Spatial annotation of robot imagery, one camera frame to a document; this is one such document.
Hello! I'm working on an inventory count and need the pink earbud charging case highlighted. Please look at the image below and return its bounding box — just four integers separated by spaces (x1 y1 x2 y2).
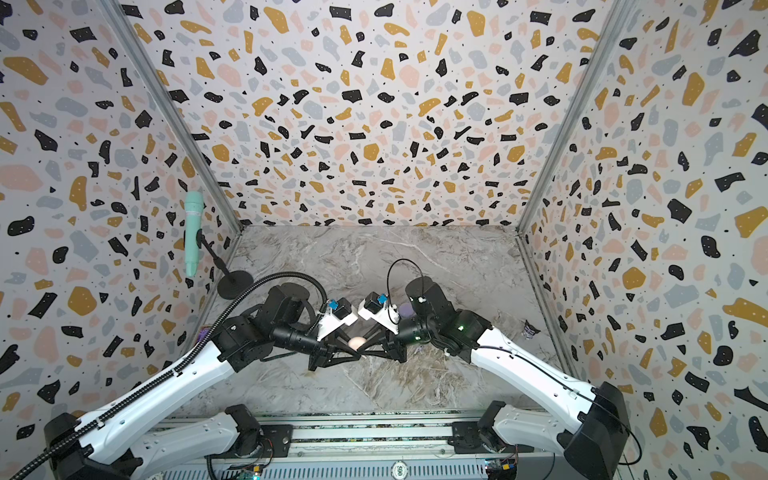
348 336 366 351

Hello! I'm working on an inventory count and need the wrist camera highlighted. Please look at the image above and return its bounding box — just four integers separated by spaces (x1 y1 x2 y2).
317 298 358 341
357 292 400 334

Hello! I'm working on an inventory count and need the small dark wrapper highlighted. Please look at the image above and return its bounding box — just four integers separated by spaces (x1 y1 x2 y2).
523 320 541 339

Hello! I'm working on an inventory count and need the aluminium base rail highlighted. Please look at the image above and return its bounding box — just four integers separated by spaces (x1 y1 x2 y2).
107 410 631 480

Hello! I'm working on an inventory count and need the black microphone stand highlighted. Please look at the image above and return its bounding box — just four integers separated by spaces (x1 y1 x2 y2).
196 230 254 300

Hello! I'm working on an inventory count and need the black corrugated cable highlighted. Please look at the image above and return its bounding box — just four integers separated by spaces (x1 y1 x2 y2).
8 271 330 480

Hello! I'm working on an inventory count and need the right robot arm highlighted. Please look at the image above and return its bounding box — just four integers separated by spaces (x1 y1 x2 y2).
354 276 632 479

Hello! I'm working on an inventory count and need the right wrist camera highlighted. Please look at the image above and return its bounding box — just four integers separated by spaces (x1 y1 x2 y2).
357 292 400 334

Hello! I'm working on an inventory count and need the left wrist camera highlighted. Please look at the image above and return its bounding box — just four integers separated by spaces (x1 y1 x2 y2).
317 298 358 341

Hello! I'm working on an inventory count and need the purple earbud charging case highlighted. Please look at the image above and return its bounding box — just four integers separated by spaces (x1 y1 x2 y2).
398 303 415 319

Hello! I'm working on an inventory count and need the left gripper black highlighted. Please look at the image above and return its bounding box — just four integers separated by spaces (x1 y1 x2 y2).
281 322 368 370

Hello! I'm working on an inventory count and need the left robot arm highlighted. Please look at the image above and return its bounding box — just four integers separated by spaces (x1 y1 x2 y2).
45 283 359 479

